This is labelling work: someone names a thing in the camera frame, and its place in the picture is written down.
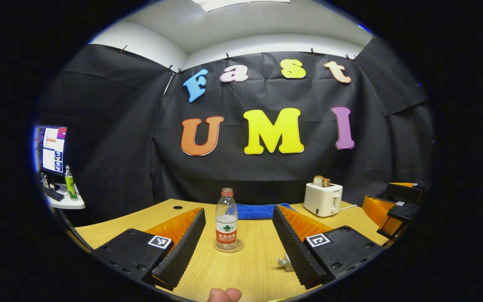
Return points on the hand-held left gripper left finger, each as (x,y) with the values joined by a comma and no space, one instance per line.
(183,249)

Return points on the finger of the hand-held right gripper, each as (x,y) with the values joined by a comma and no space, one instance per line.
(405,193)
(401,212)

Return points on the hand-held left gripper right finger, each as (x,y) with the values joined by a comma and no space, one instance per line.
(294,247)

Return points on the white ceramic teacup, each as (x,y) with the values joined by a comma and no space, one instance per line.
(285,264)

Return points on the clear plastic water bottle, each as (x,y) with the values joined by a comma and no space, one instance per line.
(226,222)

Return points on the round beige coaster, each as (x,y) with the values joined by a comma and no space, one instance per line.
(238,247)

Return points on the green drink bottle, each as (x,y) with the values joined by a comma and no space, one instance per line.
(71,184)

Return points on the blue towel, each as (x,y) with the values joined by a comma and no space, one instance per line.
(258,211)

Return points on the white toaster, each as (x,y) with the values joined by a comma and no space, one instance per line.
(321,201)

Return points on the toasted bread slice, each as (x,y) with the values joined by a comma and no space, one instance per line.
(321,181)

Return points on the black backdrop cloth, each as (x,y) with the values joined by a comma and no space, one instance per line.
(266,176)

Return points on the white side table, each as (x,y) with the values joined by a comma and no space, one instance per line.
(71,204)

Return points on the black keyboard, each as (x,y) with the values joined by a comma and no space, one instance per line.
(53,194)

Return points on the computer monitor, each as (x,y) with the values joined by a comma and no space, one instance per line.
(53,149)

